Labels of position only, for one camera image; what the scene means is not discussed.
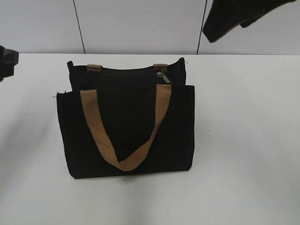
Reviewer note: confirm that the silver metal zipper pull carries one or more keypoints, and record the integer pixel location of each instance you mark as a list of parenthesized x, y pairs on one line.
[(164, 77)]

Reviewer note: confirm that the black tote bag tan handles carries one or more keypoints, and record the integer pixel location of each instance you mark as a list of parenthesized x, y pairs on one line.
[(127, 122)]

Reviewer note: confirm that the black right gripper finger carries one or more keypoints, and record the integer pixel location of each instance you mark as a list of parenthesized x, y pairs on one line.
[(225, 15)]

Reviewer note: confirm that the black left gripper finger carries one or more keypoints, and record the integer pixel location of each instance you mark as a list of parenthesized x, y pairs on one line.
[(8, 60)]

